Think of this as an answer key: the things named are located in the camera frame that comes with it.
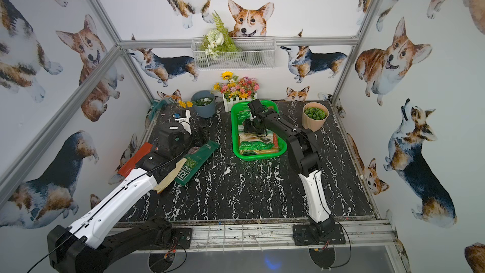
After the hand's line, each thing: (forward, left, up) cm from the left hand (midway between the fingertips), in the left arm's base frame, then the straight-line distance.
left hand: (201, 122), depth 77 cm
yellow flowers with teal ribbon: (+36, +41, -27) cm, 61 cm away
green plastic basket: (-4, -23, -22) cm, 32 cm away
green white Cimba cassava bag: (+2, -21, -18) cm, 28 cm away
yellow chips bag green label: (-2, -20, -22) cm, 30 cm away
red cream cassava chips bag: (+5, +37, -28) cm, 46 cm away
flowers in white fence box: (+32, -11, -12) cm, 36 cm away
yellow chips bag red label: (-1, -32, -21) cm, 38 cm away
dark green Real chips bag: (-3, +8, -26) cm, 28 cm away
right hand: (+14, -21, -19) cm, 31 cm away
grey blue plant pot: (+32, +8, -21) cm, 39 cm away
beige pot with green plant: (+16, -54, -16) cm, 58 cm away
